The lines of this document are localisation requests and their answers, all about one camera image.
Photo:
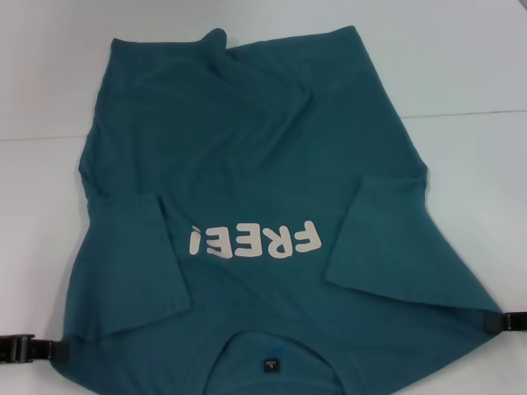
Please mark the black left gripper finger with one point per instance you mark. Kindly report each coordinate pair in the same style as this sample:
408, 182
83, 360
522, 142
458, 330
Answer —
49, 350

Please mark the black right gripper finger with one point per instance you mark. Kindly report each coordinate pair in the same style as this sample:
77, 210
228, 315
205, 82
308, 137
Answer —
494, 323

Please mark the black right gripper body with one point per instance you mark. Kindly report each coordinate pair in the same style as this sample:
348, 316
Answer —
518, 322

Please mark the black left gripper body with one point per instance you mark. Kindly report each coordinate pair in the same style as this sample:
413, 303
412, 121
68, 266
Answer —
14, 347

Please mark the teal t-shirt with white lettering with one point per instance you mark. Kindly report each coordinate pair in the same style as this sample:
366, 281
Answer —
255, 144

